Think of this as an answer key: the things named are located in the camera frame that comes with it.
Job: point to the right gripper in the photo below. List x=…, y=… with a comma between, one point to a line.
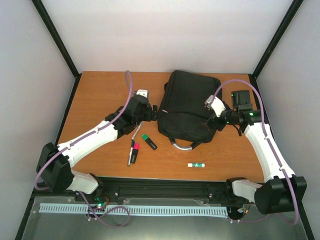
x=220, y=126

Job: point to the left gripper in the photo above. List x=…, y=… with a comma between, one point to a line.
x=149, y=117

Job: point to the silver pen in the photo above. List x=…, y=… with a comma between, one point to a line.
x=136, y=131

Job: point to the green highlighter marker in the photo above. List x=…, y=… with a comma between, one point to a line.
x=146, y=138

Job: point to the pink highlighter marker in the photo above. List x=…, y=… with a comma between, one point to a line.
x=134, y=153

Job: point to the black student bag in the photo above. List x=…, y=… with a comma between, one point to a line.
x=182, y=115

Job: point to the white glue stick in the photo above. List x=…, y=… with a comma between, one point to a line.
x=195, y=165

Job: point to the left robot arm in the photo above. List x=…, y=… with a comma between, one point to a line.
x=56, y=162

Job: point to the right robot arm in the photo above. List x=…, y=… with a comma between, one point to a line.
x=282, y=190

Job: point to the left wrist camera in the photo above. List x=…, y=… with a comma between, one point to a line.
x=142, y=92

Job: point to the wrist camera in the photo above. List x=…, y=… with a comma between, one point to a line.
x=142, y=92
x=240, y=101

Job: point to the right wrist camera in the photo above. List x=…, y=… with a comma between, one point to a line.
x=240, y=101

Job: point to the black aluminium frame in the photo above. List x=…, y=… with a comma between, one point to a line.
x=142, y=188

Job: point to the light blue cable duct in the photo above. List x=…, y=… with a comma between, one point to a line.
x=136, y=210

